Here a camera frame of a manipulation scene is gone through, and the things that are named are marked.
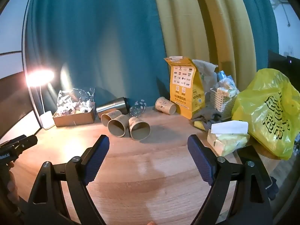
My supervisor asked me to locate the paper cup with pink print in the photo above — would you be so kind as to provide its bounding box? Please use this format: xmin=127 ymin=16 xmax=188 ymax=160
xmin=129 ymin=117 xmax=151 ymax=141

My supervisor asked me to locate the left lying paper cup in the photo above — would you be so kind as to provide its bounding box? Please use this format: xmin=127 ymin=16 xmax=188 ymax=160
xmin=100 ymin=110 xmax=122 ymax=127

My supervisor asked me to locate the lying paper cup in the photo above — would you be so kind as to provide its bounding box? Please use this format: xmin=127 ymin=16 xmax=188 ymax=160
xmin=100 ymin=110 xmax=122 ymax=127
xmin=107 ymin=114 xmax=129 ymax=137

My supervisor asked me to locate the middle lying paper cup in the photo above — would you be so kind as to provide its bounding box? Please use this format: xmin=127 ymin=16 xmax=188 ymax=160
xmin=107 ymin=114 xmax=129 ymax=137

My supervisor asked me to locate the far paper cup by bag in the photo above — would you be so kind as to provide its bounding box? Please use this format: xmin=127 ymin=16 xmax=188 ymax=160
xmin=155 ymin=97 xmax=176 ymax=115

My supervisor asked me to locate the person's left hand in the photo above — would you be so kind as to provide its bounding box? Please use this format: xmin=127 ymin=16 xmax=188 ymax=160
xmin=7 ymin=162 xmax=19 ymax=205

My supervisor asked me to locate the cardboard tray box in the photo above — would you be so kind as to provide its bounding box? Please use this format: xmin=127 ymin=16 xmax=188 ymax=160
xmin=52 ymin=103 xmax=96 ymax=127

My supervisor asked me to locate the tissue pack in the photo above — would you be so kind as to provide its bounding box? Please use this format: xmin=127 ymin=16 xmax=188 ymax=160
xmin=207 ymin=120 xmax=250 ymax=156

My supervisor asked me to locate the white desk lamp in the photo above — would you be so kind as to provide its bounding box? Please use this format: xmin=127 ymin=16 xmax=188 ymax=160
xmin=26 ymin=69 xmax=55 ymax=130

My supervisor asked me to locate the yellow sponge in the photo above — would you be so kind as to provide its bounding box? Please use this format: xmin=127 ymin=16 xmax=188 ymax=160
xmin=194 ymin=121 xmax=206 ymax=131

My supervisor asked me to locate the grey cloth rag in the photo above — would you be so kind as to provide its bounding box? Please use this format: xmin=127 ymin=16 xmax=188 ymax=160
xmin=191 ymin=107 xmax=222 ymax=131

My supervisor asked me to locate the yellow plastic shopping bag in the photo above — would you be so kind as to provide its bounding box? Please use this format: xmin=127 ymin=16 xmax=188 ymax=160
xmin=232 ymin=69 xmax=299 ymax=160

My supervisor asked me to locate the white plastic basket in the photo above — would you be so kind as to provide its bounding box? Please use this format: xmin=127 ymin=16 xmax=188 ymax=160
xmin=210 ymin=88 xmax=237 ymax=120

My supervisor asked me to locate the stainless steel tumbler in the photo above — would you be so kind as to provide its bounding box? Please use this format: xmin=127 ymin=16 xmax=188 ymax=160
xmin=96 ymin=97 xmax=130 ymax=116

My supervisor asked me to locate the yellow paper delivery bag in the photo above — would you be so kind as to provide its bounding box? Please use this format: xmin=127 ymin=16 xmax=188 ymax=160
xmin=164 ymin=56 xmax=205 ymax=119

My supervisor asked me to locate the grey paper bag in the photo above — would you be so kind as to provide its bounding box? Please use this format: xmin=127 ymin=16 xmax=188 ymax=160
xmin=192 ymin=59 xmax=218 ymax=93

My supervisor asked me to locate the clear glass with white dots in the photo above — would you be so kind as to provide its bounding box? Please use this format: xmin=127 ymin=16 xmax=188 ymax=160
xmin=129 ymin=99 xmax=147 ymax=117

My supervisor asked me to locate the black monitor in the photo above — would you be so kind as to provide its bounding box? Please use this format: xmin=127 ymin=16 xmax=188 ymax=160
xmin=267 ymin=50 xmax=299 ymax=76

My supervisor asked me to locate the teal curtain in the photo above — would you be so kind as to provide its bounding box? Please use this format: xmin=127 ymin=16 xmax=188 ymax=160
xmin=23 ymin=0 xmax=169 ymax=113

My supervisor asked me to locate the yellow curtain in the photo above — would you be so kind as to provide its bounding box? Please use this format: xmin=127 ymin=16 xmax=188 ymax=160
xmin=156 ymin=0 xmax=256 ymax=91

